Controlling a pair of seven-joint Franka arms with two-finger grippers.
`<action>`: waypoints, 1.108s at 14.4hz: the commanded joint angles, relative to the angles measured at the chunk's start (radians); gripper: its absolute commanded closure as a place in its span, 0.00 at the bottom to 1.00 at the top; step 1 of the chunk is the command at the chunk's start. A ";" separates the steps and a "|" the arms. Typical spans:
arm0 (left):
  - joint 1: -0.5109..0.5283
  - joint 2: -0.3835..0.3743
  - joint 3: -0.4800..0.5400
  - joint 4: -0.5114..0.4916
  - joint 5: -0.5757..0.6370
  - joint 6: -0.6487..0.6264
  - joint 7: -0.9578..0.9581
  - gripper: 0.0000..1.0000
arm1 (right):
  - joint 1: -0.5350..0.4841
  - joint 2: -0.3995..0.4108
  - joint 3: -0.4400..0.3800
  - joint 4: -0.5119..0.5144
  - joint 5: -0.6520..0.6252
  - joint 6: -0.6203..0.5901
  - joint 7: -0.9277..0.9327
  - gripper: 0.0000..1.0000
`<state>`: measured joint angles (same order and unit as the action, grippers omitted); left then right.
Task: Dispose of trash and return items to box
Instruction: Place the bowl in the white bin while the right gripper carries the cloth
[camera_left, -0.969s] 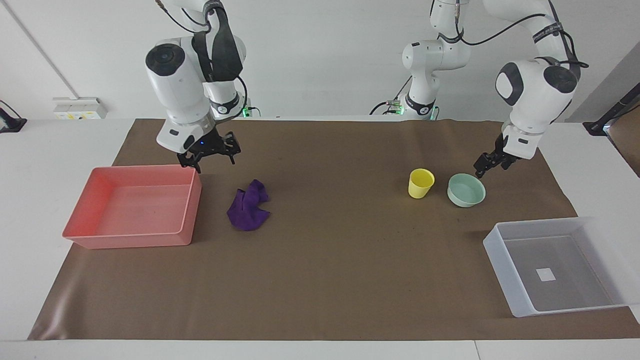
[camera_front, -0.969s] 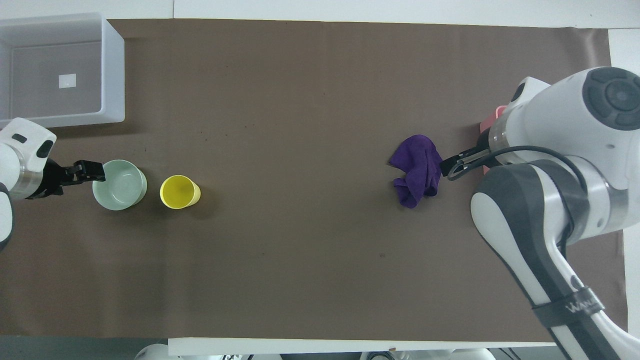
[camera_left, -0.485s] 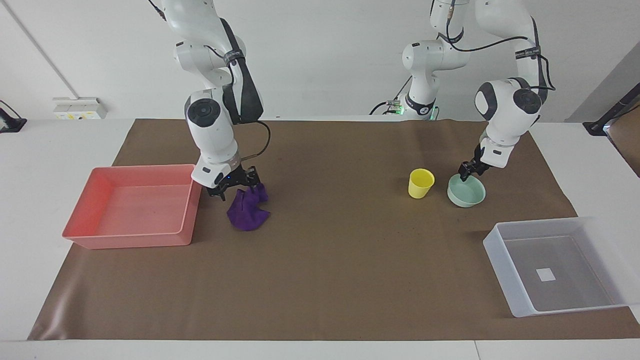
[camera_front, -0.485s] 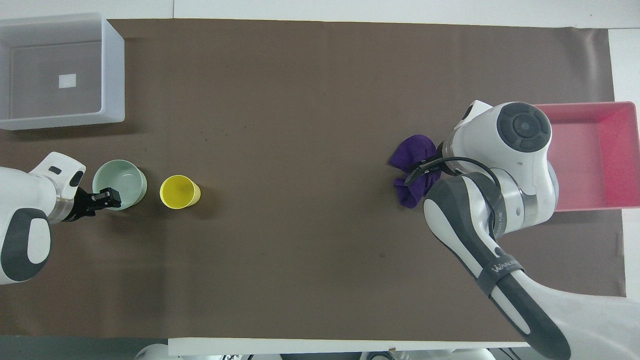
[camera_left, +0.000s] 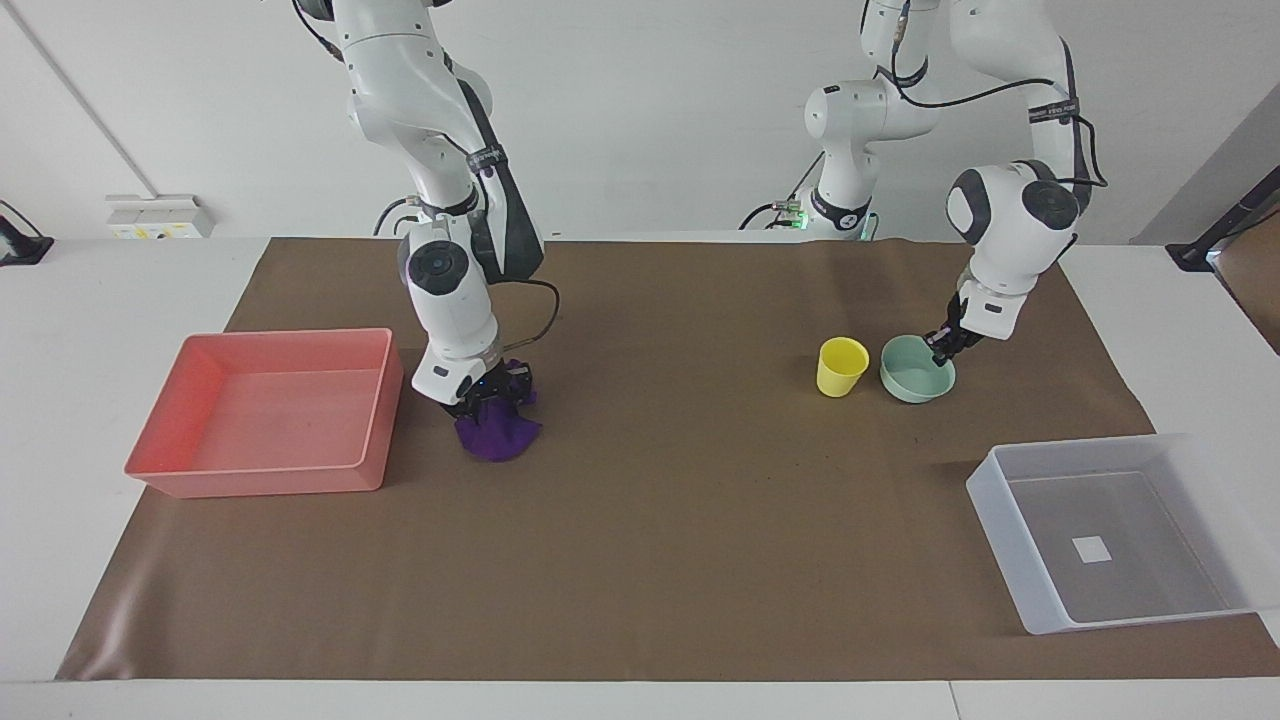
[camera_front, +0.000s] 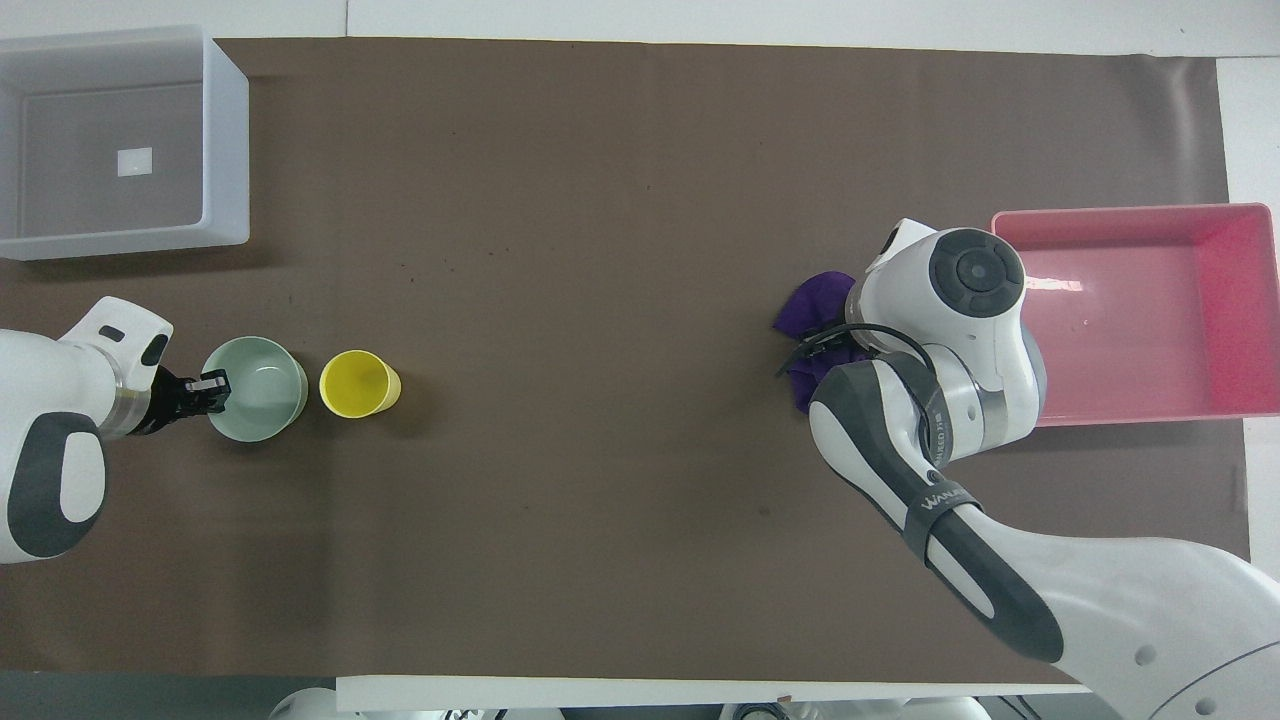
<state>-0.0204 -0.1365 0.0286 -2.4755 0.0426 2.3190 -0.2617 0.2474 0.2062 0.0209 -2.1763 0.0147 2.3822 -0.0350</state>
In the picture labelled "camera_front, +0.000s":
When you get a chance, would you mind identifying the purple crumpled cloth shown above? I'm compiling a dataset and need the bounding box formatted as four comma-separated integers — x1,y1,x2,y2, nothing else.
772,270,863,416

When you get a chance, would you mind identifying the white translucent plastic box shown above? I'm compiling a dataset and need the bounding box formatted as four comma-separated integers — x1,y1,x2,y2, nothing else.
0,25,250,262

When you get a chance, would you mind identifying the pale green cup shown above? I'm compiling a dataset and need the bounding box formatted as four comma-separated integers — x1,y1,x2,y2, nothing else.
202,336,309,443

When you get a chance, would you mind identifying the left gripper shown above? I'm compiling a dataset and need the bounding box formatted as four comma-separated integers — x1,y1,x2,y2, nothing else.
127,364,194,438

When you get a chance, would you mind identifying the pink plastic box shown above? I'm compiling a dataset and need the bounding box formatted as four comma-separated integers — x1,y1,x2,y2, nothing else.
991,202,1280,428

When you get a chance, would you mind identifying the yellow cup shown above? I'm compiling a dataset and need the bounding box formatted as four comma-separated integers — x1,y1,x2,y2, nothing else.
319,350,403,419

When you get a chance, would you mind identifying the black cable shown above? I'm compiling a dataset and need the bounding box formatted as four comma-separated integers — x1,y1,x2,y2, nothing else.
775,322,947,461

